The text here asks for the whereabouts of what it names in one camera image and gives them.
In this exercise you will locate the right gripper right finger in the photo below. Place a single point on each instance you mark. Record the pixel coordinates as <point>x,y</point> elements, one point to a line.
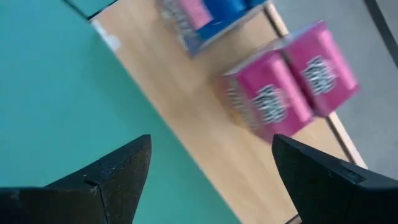
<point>335,193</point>

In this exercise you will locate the blue Frosted Flakes cereal box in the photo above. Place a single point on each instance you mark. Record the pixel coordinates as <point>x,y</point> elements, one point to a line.
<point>224,12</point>

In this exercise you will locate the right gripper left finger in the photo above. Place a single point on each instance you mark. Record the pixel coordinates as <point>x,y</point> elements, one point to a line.
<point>93,193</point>

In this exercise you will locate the pink cereal box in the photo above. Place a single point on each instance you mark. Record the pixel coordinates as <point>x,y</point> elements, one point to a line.
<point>264,74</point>
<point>329,49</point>

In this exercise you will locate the wooden shelf board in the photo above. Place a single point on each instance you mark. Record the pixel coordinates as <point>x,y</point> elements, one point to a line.
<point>186,109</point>

